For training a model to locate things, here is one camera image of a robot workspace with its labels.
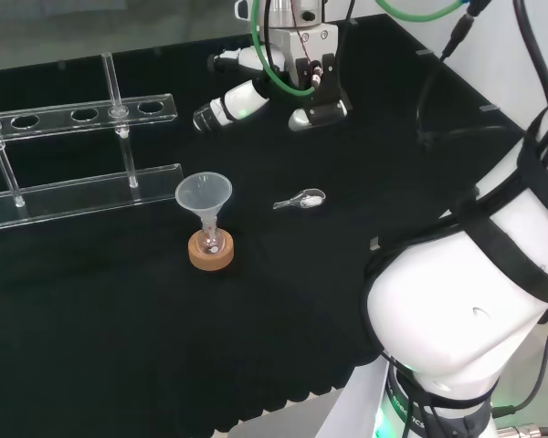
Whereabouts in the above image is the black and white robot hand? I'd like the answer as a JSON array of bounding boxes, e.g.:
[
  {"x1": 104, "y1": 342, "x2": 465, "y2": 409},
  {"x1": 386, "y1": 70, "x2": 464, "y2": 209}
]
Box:
[{"x1": 192, "y1": 22, "x2": 353, "y2": 134}]

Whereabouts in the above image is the clear plastic funnel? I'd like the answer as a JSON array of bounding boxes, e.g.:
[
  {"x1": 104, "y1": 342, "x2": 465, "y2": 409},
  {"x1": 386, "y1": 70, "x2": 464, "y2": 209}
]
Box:
[{"x1": 174, "y1": 171, "x2": 233, "y2": 230}]

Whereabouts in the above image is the clear acrylic funnel stand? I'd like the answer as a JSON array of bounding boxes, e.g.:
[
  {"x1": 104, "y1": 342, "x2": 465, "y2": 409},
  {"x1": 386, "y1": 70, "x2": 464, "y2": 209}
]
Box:
[{"x1": 0, "y1": 52, "x2": 184, "y2": 234}]

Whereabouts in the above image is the small round-bottom glass flask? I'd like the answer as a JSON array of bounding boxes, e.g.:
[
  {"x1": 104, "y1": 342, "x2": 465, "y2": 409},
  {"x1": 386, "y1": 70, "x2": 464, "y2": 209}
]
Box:
[{"x1": 198, "y1": 216, "x2": 223, "y2": 256}]

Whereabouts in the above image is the black bench cloth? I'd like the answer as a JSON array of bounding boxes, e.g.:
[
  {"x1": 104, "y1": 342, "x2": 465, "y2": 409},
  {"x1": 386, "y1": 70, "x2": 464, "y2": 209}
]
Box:
[{"x1": 0, "y1": 13, "x2": 527, "y2": 434}]

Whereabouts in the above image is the green cable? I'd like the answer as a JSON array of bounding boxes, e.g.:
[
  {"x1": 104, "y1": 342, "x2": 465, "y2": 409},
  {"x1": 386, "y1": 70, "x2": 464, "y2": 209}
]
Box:
[{"x1": 250, "y1": 0, "x2": 475, "y2": 98}]

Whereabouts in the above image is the black cable with plug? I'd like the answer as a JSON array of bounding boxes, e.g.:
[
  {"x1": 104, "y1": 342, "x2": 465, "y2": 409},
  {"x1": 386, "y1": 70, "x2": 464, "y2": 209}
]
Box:
[{"x1": 416, "y1": 12, "x2": 529, "y2": 151}]

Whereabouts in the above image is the long black arm cable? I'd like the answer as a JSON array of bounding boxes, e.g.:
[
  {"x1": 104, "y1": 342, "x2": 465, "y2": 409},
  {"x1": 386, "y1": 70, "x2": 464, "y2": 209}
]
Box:
[{"x1": 513, "y1": 0, "x2": 548, "y2": 161}]

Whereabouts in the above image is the cork ring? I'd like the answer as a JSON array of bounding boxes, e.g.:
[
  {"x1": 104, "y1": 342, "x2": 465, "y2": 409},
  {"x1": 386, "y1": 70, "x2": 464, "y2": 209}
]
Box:
[{"x1": 187, "y1": 229, "x2": 236, "y2": 273}]

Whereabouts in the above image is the thin black base cable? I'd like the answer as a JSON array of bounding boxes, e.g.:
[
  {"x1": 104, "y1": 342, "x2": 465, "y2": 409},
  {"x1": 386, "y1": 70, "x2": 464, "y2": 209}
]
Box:
[{"x1": 491, "y1": 312, "x2": 548, "y2": 415}]

